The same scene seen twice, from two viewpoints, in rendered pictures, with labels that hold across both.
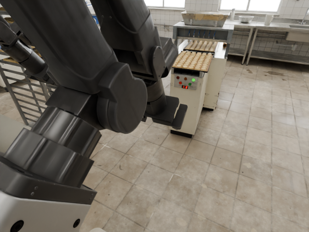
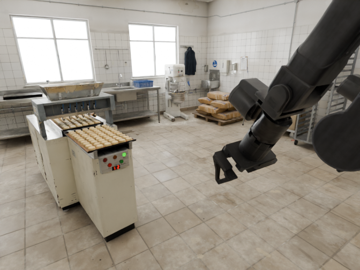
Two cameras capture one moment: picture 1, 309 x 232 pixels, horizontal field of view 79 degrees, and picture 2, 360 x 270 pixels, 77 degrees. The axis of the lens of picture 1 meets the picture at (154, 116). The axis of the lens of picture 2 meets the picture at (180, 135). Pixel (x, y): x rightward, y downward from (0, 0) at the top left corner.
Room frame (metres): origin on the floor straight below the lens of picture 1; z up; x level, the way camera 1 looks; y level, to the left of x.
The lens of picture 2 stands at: (0.51, 0.85, 1.56)
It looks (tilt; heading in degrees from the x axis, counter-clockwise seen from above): 19 degrees down; 300
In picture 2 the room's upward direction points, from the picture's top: 1 degrees counter-clockwise
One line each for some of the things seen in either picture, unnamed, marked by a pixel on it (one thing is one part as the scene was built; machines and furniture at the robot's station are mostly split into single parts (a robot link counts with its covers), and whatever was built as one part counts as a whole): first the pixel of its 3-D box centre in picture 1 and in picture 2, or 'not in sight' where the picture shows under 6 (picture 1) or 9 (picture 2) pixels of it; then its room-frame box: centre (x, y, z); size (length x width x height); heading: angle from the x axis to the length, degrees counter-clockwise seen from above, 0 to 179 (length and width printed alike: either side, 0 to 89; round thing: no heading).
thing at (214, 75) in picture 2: not in sight; (211, 80); (3.06, -5.42, 0.93); 0.99 x 0.38 x 1.09; 153
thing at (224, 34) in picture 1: (202, 39); (76, 113); (2.61, -0.63, 1.01); 0.72 x 0.33 x 0.34; 69
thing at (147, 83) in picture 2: not in sight; (143, 83); (4.10, -3.61, 0.95); 0.40 x 0.30 x 0.14; 66
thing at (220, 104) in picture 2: not in sight; (226, 103); (2.30, -4.53, 0.47); 0.72 x 0.42 x 0.17; 68
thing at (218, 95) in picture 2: not in sight; (220, 95); (2.49, -4.67, 0.62); 0.72 x 0.42 x 0.17; 159
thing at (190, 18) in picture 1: (204, 19); (73, 90); (2.61, -0.63, 1.25); 0.56 x 0.29 x 0.14; 69
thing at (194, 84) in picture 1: (185, 82); (114, 161); (1.80, -0.32, 0.77); 0.24 x 0.04 x 0.14; 69
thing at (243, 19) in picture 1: (245, 19); not in sight; (4.90, -2.14, 0.94); 0.33 x 0.33 x 0.12
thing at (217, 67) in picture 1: (201, 69); (73, 151); (3.06, -0.80, 0.42); 1.28 x 0.72 x 0.84; 159
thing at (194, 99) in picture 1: (189, 94); (102, 179); (2.14, -0.45, 0.45); 0.70 x 0.34 x 0.90; 159
